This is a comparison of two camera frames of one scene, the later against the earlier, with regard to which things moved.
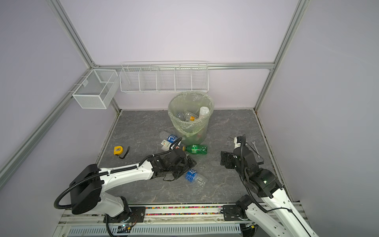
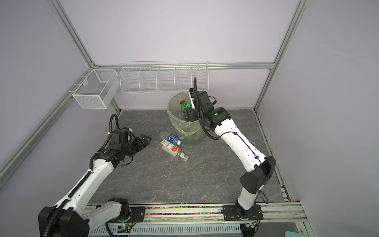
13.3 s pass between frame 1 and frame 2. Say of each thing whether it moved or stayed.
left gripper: moved
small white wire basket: stayed
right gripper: moved
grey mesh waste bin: stayed
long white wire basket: stayed
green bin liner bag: stayed
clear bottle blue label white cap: stayed
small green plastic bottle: moved
